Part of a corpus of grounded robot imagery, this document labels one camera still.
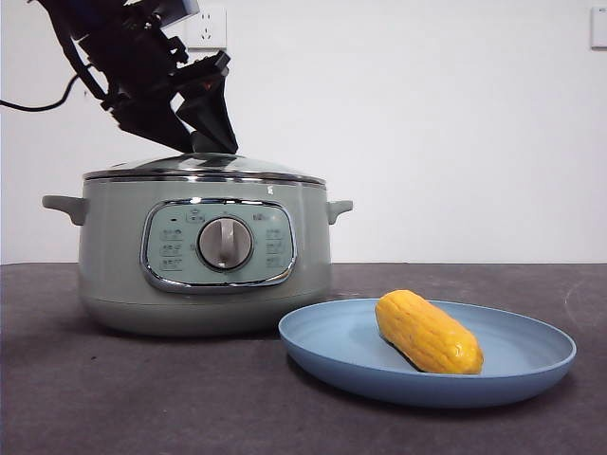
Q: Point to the glass lid with green knob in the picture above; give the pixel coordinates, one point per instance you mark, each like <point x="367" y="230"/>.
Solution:
<point x="246" y="168"/>

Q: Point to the pale green electric steamer pot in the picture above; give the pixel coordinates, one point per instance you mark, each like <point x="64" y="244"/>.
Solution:
<point x="114" y="265"/>

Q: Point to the pale grey left wrist camera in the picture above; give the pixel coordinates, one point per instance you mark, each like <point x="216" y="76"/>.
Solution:
<point x="178" y="9"/>

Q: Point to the white wall switch plate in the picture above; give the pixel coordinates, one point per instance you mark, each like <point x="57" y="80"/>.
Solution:
<point x="599" y="28"/>

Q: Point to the yellow corn cob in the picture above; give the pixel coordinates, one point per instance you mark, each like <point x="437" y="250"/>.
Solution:
<point x="427" y="336"/>

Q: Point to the blue round plate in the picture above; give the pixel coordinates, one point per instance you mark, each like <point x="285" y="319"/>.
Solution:
<point x="341" y="346"/>

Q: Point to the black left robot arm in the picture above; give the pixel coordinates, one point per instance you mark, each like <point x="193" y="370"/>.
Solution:
<point x="104" y="16"/>

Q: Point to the white wall power socket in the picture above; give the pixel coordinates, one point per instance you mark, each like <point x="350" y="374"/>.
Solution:
<point x="213" y="28"/>

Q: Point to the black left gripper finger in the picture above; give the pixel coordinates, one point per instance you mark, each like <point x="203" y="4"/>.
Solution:
<point x="152" y="123"/>
<point x="211" y="118"/>

